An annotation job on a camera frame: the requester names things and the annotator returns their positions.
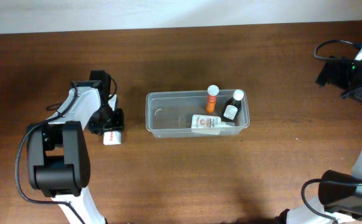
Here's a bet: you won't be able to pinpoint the clear plastic container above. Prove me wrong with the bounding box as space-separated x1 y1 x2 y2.
145 90 250 138

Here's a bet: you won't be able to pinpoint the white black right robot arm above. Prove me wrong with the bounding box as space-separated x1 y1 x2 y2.
275 43 362 224

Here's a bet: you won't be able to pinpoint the white Panadol medicine box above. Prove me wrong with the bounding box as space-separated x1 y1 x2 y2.
103 131 121 146

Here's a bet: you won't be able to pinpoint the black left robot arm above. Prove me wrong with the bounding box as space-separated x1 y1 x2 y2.
19 70 124 223

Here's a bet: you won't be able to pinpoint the white lotion bottle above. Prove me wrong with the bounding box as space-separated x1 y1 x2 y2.
191 114 235 135

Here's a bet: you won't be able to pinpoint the orange tube white cap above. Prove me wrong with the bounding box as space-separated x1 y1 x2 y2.
206 85 219 113

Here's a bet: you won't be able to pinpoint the dark syrup bottle white cap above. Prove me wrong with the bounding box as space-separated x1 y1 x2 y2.
222 90 244 122

